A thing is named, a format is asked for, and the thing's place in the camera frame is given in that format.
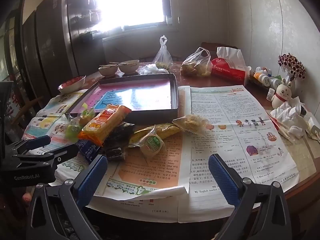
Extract crumpled white tissue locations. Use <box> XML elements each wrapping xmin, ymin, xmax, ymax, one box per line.
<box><xmin>270</xmin><ymin>96</ymin><xmax>306</xmax><ymax>140</ymax></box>

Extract red tissue pack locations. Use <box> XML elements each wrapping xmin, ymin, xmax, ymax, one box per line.
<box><xmin>210</xmin><ymin>46</ymin><xmax>251</xmax><ymax>86</ymax></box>

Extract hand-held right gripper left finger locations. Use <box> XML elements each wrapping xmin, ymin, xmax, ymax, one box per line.
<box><xmin>26</xmin><ymin>154</ymin><xmax>108</xmax><ymax>240</ymax></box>

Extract disposable wooden chopsticks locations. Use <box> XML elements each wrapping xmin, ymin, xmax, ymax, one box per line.
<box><xmin>267</xmin><ymin>110</ymin><xmax>290</xmax><ymax>137</ymax></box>

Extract newspaper with cartoon figures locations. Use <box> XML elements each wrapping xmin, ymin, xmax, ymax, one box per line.
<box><xmin>178</xmin><ymin>85</ymin><xmax>300</xmax><ymax>223</ymax></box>

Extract green and white snack packet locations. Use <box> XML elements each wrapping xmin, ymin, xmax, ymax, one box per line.
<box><xmin>64</xmin><ymin>117</ymin><xmax>83</xmax><ymax>141</ymax></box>

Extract white bottle with handwriting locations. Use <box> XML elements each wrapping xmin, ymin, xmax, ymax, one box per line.
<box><xmin>265</xmin><ymin>77</ymin><xmax>283</xmax><ymax>89</ymax></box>

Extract tied clear plastic bag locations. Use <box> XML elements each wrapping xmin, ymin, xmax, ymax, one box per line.
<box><xmin>152</xmin><ymin>35</ymin><xmax>174</xmax><ymax>70</ymax></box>

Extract pink and blue printed sheet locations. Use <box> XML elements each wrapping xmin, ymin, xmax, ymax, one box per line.
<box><xmin>75</xmin><ymin>79</ymin><xmax>173</xmax><ymax>112</ymax></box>

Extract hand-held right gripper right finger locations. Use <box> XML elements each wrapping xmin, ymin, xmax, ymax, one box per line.
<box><xmin>209</xmin><ymin>154</ymin><xmax>293</xmax><ymax>240</ymax></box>

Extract blue snack packet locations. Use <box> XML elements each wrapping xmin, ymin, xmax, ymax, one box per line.
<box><xmin>75</xmin><ymin>139</ymin><xmax>101</xmax><ymax>166</ymax></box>

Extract yellow pastry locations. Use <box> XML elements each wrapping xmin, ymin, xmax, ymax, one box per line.
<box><xmin>78</xmin><ymin>107</ymin><xmax>97</xmax><ymax>127</ymax></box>

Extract brown chair with cutout back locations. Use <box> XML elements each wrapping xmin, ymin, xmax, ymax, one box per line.
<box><xmin>201</xmin><ymin>42</ymin><xmax>238</xmax><ymax>55</ymax></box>

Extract colourful illustrated newspaper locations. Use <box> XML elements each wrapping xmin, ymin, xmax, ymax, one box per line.
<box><xmin>22</xmin><ymin>92</ymin><xmax>92</xmax><ymax>156</ymax></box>

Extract crispy rice cake clear wrap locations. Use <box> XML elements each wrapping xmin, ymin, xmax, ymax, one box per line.
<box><xmin>172</xmin><ymin>114</ymin><xmax>213</xmax><ymax>137</ymax></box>

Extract bright window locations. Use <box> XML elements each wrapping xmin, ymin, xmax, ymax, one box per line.
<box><xmin>86</xmin><ymin>0</ymin><xmax>179</xmax><ymax>32</ymax></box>

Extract black printed snack packet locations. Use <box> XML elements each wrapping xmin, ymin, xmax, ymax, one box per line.
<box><xmin>102</xmin><ymin>122</ymin><xmax>136</xmax><ymax>153</ymax></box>

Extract white charger plug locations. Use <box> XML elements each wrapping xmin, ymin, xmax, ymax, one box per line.
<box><xmin>306</xmin><ymin>117</ymin><xmax>320</xmax><ymax>139</ymax></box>

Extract round pastry with green label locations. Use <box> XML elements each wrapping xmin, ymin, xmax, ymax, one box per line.
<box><xmin>138</xmin><ymin>127</ymin><xmax>166</xmax><ymax>159</ymax></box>

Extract red patterned bowl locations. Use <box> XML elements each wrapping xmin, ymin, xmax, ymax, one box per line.
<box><xmin>58</xmin><ymin>75</ymin><xmax>86</xmax><ymax>94</ymax></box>

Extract glass door with red decals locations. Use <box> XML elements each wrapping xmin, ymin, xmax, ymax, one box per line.
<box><xmin>0</xmin><ymin>17</ymin><xmax>25</xmax><ymax>121</ymax></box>

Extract long yellow snack bar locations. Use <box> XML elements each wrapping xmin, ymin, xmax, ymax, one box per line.
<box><xmin>129</xmin><ymin>123</ymin><xmax>182</xmax><ymax>148</ymax></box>

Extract dark grey cardboard tray box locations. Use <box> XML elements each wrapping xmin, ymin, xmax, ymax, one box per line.
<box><xmin>67</xmin><ymin>74</ymin><xmax>178</xmax><ymax>125</ymax></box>

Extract white ceramic bowl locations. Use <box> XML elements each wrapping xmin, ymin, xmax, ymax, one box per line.
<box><xmin>118</xmin><ymin>60</ymin><xmax>140</xmax><ymax>74</ymax></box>
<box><xmin>98</xmin><ymin>65</ymin><xmax>119</xmax><ymax>78</ymax></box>

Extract dark grey refrigerator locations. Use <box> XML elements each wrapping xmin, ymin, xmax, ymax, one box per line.
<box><xmin>15</xmin><ymin>0</ymin><xmax>107</xmax><ymax>101</ymax></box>

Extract white rabbit figurine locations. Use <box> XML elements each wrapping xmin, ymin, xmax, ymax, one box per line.
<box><xmin>271</xmin><ymin>77</ymin><xmax>296</xmax><ymax>109</ymax></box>

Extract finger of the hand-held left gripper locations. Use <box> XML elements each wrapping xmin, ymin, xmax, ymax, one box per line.
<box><xmin>6</xmin><ymin>135</ymin><xmax>52</xmax><ymax>156</ymax></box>
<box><xmin>12</xmin><ymin>144</ymin><xmax>80</xmax><ymax>167</ymax></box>

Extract crumpled clear plastic bag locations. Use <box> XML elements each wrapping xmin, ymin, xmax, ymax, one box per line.
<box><xmin>137</xmin><ymin>64</ymin><xmax>171</xmax><ymax>76</ymax></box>

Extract plastic bag of fried food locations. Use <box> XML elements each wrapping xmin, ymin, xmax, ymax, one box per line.
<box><xmin>180</xmin><ymin>47</ymin><xmax>213</xmax><ymax>78</ymax></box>

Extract orange rice cracker packet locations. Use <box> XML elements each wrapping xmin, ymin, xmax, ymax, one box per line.
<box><xmin>78</xmin><ymin>104</ymin><xmax>132</xmax><ymax>147</ymax></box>

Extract beaded flower ornament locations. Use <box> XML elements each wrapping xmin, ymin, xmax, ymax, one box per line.
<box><xmin>277</xmin><ymin>53</ymin><xmax>306</xmax><ymax>80</ymax></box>

